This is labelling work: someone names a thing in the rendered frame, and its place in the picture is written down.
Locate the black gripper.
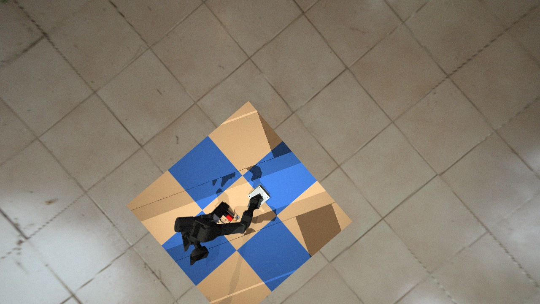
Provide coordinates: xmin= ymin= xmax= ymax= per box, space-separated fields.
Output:
xmin=181 ymin=231 xmax=209 ymax=265

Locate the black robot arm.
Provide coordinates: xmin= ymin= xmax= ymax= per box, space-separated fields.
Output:
xmin=174 ymin=194 xmax=263 ymax=243

